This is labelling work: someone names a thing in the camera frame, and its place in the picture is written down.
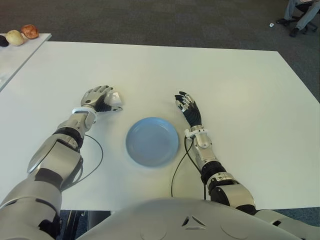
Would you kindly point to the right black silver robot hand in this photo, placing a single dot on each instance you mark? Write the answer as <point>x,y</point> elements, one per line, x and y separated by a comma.
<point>193,115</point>

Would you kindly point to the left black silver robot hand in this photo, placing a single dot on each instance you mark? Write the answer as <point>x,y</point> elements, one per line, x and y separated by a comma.
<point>92,97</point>

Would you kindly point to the white cube charger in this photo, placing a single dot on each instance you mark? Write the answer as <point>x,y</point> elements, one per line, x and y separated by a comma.
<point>116,98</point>

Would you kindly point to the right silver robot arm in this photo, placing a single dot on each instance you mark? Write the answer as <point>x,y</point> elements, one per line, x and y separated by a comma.
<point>232,192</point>

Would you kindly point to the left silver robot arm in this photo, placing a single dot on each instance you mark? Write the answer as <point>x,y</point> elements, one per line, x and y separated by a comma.
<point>55,160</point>

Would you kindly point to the blue round plate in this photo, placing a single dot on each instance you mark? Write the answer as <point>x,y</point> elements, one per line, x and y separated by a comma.
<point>152,142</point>

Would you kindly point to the red brown fruit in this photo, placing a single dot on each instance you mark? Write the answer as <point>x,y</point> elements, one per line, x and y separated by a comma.
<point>30,31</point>

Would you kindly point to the pale yellow fruit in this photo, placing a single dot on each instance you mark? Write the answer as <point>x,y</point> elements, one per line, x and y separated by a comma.
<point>15,38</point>

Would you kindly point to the dark purple fruit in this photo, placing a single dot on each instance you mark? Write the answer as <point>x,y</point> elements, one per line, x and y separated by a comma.
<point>3,41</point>

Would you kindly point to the grey robot torso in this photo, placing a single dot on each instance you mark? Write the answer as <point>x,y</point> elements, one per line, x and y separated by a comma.
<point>162,220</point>

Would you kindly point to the seated person in grey trousers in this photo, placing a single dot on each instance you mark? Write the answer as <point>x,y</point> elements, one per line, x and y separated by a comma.
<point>305,18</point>

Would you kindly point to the black office chair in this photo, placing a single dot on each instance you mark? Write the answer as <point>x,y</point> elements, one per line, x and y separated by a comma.
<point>301,7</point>

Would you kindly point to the black table frame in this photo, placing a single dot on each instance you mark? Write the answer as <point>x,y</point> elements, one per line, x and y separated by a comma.
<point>82,222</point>

